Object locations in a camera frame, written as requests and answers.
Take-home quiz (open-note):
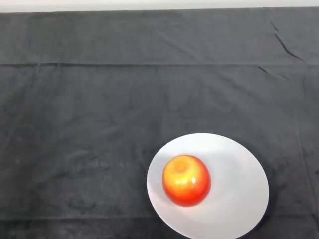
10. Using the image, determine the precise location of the red and yellow apple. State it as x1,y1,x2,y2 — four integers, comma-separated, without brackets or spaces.
162,155,212,208

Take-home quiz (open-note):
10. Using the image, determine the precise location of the white round plate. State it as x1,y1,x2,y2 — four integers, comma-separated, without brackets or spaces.
146,132,270,239

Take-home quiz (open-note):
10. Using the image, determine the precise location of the black cloth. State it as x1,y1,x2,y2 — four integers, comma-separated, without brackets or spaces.
0,6,319,239

